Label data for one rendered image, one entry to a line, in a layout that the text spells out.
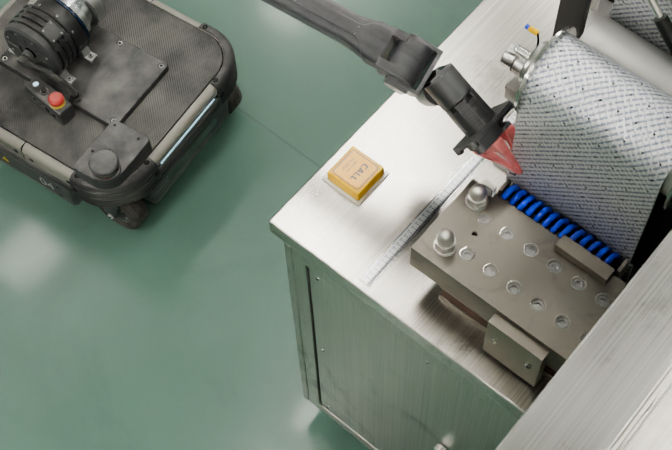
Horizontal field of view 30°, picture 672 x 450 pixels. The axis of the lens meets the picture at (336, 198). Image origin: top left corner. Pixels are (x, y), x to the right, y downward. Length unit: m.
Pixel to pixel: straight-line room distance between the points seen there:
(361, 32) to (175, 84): 1.23
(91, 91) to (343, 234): 1.15
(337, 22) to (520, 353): 0.57
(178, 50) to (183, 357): 0.76
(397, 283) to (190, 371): 1.03
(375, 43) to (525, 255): 0.40
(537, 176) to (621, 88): 0.25
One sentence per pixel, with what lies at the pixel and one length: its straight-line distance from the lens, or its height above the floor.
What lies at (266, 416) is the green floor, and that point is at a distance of 2.94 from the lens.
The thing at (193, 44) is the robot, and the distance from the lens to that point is 3.16.
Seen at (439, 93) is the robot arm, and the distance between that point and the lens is 1.92.
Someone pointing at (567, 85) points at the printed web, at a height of 1.30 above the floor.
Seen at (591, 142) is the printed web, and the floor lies 1.25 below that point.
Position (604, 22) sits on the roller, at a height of 1.23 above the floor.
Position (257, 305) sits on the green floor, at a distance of 3.04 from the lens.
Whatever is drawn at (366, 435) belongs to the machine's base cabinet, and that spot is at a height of 0.17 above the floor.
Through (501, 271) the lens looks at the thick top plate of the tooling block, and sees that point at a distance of 1.94.
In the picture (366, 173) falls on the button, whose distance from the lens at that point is 2.13.
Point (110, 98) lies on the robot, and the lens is 3.07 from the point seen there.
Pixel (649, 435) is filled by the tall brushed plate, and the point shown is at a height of 1.44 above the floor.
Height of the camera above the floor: 2.77
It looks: 61 degrees down
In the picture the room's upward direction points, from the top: 3 degrees counter-clockwise
